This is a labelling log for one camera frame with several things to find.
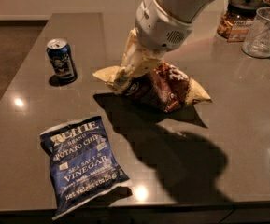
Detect clear plastic cup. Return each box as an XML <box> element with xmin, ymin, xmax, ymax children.
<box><xmin>242</xmin><ymin>7</ymin><xmax>270</xmax><ymax>58</ymax></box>

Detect blue soda can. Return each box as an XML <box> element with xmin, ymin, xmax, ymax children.
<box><xmin>47</xmin><ymin>38</ymin><xmax>78</xmax><ymax>83</ymax></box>

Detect blue potato chip bag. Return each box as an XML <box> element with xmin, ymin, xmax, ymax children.
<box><xmin>40</xmin><ymin>116</ymin><xmax>130</xmax><ymax>219</ymax></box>

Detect glass jar with black lid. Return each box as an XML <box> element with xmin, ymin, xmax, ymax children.
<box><xmin>217</xmin><ymin>0</ymin><xmax>265</xmax><ymax>42</ymax></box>

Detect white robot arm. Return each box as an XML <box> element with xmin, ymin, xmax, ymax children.
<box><xmin>108</xmin><ymin>0</ymin><xmax>215</xmax><ymax>94</ymax></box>

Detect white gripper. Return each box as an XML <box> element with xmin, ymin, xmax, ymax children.
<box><xmin>112</xmin><ymin>0</ymin><xmax>192</xmax><ymax>94</ymax></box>

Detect brown chip bag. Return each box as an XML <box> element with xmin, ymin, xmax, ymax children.
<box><xmin>93</xmin><ymin>63</ymin><xmax>211</xmax><ymax>113</ymax></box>

